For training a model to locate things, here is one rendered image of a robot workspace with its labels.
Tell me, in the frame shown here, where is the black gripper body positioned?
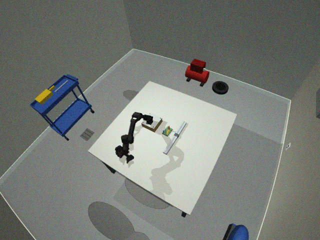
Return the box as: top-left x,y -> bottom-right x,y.
115,145 -> 134,161

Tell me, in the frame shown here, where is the grey slotted metal rail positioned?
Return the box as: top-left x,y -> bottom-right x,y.
163,121 -> 187,155

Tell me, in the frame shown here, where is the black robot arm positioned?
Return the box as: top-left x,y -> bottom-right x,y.
121,112 -> 153,147

